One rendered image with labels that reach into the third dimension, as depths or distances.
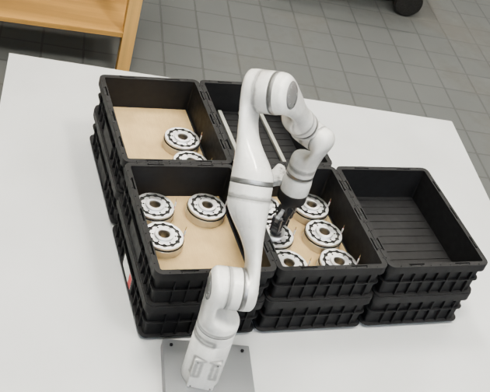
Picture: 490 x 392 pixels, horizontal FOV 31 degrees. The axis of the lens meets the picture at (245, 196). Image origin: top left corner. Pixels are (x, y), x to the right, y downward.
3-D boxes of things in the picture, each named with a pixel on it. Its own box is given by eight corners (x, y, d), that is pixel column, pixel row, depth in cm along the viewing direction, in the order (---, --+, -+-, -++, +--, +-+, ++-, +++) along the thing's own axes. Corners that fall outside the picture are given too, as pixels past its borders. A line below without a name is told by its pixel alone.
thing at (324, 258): (362, 277, 228) (363, 275, 228) (327, 278, 225) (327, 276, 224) (348, 249, 235) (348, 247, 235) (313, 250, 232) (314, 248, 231)
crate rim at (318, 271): (386, 274, 224) (390, 267, 222) (276, 278, 213) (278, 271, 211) (331, 172, 252) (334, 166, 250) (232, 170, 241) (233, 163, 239)
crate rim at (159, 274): (276, 278, 213) (278, 271, 211) (153, 281, 202) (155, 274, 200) (231, 170, 241) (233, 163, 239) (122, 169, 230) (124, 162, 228)
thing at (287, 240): (298, 248, 231) (299, 246, 230) (261, 249, 227) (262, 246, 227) (285, 222, 238) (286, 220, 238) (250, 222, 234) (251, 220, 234)
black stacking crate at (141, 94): (222, 197, 247) (232, 165, 240) (117, 197, 236) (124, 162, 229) (189, 112, 275) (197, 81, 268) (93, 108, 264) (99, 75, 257)
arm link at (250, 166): (239, 64, 185) (220, 185, 187) (281, 69, 182) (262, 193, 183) (256, 70, 194) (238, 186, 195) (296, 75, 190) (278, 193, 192)
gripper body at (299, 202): (301, 201, 222) (290, 229, 228) (314, 186, 228) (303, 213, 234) (274, 188, 224) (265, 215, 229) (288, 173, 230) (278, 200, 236)
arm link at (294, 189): (275, 167, 232) (282, 148, 228) (313, 187, 229) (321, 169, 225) (260, 183, 225) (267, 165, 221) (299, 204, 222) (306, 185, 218)
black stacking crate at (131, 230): (264, 305, 219) (277, 272, 212) (146, 310, 208) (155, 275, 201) (222, 197, 246) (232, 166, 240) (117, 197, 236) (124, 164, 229)
